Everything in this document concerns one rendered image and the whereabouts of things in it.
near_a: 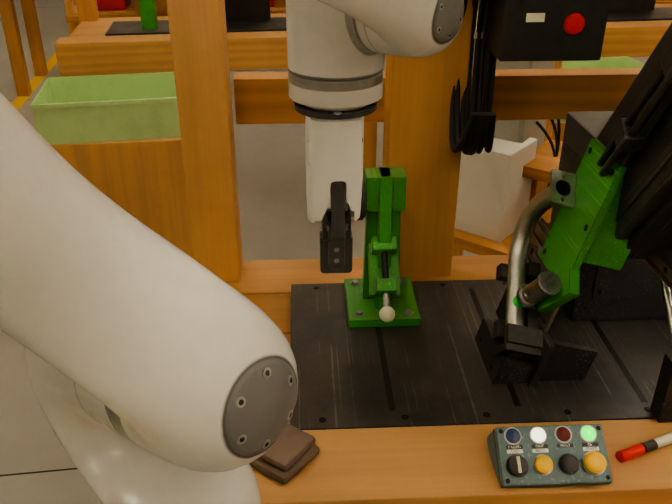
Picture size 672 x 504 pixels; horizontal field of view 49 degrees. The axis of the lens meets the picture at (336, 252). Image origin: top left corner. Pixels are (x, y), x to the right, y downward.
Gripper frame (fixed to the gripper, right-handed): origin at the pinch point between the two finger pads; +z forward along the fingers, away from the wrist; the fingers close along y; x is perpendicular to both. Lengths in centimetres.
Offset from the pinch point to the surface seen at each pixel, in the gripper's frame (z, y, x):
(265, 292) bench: 42, -61, -11
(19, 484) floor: 130, -99, -90
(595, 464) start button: 37, -6, 35
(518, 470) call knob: 36.9, -6.0, 24.4
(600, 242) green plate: 15, -29, 40
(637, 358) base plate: 40, -34, 53
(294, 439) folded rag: 37.1, -13.5, -5.2
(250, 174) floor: 130, -337, -35
